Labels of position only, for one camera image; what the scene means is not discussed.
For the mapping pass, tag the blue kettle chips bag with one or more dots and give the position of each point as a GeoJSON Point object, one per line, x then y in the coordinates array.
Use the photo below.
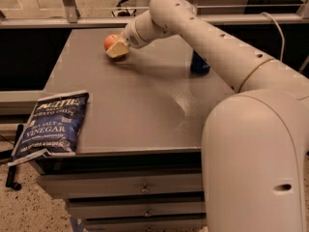
{"type": "Point", "coordinates": [52, 128]}

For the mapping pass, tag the middle grey drawer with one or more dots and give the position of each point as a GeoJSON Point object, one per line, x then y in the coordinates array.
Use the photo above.
{"type": "Point", "coordinates": [141, 208]}

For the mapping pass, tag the blue pepsi can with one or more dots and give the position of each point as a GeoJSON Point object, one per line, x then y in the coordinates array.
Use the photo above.
{"type": "Point", "coordinates": [198, 65]}

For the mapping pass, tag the top grey drawer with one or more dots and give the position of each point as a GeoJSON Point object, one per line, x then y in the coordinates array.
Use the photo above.
{"type": "Point", "coordinates": [122, 183]}

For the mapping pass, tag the red apple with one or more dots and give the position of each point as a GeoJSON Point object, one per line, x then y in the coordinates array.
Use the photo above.
{"type": "Point", "coordinates": [109, 40]}

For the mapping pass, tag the bottom grey drawer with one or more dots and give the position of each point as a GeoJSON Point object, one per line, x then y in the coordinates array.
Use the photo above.
{"type": "Point", "coordinates": [145, 224]}

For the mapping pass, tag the grey metal railing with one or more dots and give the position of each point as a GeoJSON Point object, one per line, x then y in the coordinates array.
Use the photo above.
{"type": "Point", "coordinates": [97, 13]}

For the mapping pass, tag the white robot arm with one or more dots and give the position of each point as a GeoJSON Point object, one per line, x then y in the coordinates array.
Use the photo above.
{"type": "Point", "coordinates": [254, 143]}

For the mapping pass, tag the grey drawer cabinet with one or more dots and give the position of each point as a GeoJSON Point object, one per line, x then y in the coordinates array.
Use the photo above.
{"type": "Point", "coordinates": [145, 112]}

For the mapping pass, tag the black office chair base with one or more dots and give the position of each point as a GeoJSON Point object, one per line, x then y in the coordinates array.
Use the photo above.
{"type": "Point", "coordinates": [127, 8]}

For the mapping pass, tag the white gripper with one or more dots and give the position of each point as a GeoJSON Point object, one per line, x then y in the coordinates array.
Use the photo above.
{"type": "Point", "coordinates": [129, 36]}

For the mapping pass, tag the grey drawer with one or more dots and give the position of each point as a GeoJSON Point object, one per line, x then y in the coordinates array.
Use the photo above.
{"type": "Point", "coordinates": [145, 224]}
{"type": "Point", "coordinates": [122, 183]}
{"type": "Point", "coordinates": [141, 208]}

